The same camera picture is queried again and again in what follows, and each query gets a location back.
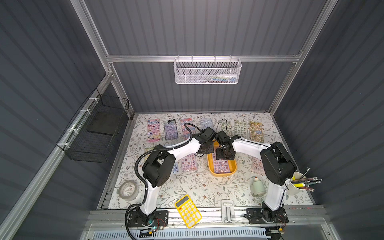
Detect lilac sweets sticker sheet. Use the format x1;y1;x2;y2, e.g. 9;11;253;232
180;154;198;173

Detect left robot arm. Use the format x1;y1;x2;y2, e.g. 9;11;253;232
126;127;217;217

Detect items in white basket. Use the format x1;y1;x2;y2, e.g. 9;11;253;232
198;74;239;84

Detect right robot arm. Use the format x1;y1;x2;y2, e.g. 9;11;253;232
216;131;297;219

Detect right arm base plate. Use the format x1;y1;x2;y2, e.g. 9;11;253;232
243;208;289;225

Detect purple sticker sheet black border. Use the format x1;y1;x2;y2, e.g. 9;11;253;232
164;119;179;141

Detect yellow storage tray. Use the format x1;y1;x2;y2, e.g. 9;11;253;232
207;141;237;177

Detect pink cat sticker sheet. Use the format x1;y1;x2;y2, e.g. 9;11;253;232
147;119;161;143

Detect purple 3D character sticker sheet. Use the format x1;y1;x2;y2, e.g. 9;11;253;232
212;153;231;174

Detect yellow calculator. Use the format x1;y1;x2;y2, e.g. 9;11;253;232
175;195;202;229

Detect white pen cup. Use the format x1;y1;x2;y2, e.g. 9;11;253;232
284;171;304;196

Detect blue penguin sticker sheet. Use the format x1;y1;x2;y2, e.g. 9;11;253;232
172;163;179;174

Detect pale green bottle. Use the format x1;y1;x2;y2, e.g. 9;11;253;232
250;177;266;197

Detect pale blue jewel sticker sheet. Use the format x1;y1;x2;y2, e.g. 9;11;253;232
200;118;214;130

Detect white metal bracket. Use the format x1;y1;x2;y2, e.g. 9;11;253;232
221;200;235;224

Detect green dinosaur sticker sheet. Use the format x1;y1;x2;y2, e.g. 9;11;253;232
219;119;234;137

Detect green yellow animal sticker sheet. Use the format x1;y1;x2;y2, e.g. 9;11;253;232
144;148;154;153

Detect black wire basket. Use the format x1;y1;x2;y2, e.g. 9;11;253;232
57;90;130;164

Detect pens in cup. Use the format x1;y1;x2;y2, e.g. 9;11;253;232
291;168;323;192

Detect white wire basket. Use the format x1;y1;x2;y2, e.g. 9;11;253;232
173;57;242;85

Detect orange tiny animal sticker sheet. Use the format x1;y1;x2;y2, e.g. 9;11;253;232
249;121;264;143

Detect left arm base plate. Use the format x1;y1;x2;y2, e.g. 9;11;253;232
127;210;169;228

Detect white tape roll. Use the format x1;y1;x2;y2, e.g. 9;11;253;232
118;180;139;201

